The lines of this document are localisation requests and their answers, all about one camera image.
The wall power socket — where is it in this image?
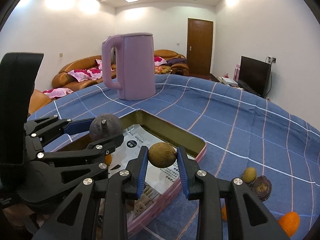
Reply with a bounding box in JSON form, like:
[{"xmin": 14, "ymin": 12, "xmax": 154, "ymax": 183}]
[{"xmin": 265, "ymin": 56, "xmax": 276, "ymax": 65}]

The printed paper packet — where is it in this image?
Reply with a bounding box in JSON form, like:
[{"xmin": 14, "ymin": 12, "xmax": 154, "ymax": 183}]
[{"xmin": 100, "ymin": 124, "xmax": 196, "ymax": 230}]

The blue checked tablecloth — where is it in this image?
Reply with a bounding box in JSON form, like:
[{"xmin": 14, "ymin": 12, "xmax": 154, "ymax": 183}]
[{"xmin": 31, "ymin": 75, "xmax": 319, "ymax": 239}]

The long orange leather sofa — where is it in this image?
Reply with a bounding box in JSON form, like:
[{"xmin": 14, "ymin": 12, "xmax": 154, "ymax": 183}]
[{"xmin": 29, "ymin": 55, "xmax": 103, "ymax": 114}]

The pink floral pillow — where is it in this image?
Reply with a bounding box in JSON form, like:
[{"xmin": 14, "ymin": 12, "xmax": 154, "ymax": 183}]
[{"xmin": 68, "ymin": 68, "xmax": 103, "ymax": 82}]

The brown wooden door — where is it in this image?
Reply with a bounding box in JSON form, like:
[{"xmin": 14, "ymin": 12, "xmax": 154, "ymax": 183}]
[{"xmin": 187, "ymin": 18, "xmax": 214, "ymax": 76}]

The pink electric kettle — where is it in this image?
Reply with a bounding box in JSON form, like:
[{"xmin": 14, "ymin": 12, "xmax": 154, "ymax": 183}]
[{"xmin": 101, "ymin": 33, "xmax": 156, "ymax": 101}]

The pink metal tin box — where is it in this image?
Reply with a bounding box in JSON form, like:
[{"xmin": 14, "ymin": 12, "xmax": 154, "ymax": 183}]
[{"xmin": 60, "ymin": 109, "xmax": 206, "ymax": 236}]

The pink box beside television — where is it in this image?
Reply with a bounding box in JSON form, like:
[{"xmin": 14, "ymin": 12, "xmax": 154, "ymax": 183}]
[{"xmin": 233, "ymin": 64, "xmax": 240, "ymax": 82}]

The white device on tv stand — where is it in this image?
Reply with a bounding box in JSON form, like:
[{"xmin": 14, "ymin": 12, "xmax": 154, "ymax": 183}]
[{"xmin": 221, "ymin": 77, "xmax": 238, "ymax": 87}]

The dark water chestnut far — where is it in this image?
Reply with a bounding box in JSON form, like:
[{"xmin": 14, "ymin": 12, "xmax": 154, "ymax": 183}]
[{"xmin": 249, "ymin": 176, "xmax": 272, "ymax": 202}]

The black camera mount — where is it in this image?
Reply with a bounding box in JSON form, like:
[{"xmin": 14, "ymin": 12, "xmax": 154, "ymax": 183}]
[{"xmin": 1, "ymin": 53, "xmax": 44, "ymax": 165}]

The large orange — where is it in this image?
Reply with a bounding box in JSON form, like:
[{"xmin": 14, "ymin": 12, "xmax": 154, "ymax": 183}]
[{"xmin": 278, "ymin": 211, "xmax": 300, "ymax": 237}]

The brown longan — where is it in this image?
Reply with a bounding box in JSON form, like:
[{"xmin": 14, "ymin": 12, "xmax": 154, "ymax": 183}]
[{"xmin": 148, "ymin": 142, "xmax": 177, "ymax": 168}]

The low tv stand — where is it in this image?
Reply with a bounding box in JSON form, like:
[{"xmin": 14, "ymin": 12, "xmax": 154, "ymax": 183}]
[{"xmin": 216, "ymin": 77, "xmax": 265, "ymax": 98}]

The black television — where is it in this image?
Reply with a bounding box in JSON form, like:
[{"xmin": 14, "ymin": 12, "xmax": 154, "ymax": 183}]
[{"xmin": 237, "ymin": 56, "xmax": 271, "ymax": 98}]

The purple passion fruit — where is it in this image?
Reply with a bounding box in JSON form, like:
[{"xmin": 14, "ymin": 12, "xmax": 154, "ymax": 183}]
[{"xmin": 89, "ymin": 113, "xmax": 124, "ymax": 141}]

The green longan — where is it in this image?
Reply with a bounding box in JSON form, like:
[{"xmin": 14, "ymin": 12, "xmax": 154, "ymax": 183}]
[{"xmin": 242, "ymin": 167, "xmax": 257, "ymax": 184}]

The small orange in tin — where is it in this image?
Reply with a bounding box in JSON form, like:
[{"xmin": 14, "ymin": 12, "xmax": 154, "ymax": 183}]
[{"xmin": 105, "ymin": 154, "xmax": 112, "ymax": 166}]

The pink floral cushion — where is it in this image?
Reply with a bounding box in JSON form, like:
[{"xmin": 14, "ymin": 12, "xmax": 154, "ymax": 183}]
[{"xmin": 154, "ymin": 56, "xmax": 167, "ymax": 67}]

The medium orange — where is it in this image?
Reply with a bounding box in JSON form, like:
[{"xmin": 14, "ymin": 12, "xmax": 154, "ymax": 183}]
[{"xmin": 221, "ymin": 204, "xmax": 227, "ymax": 221}]

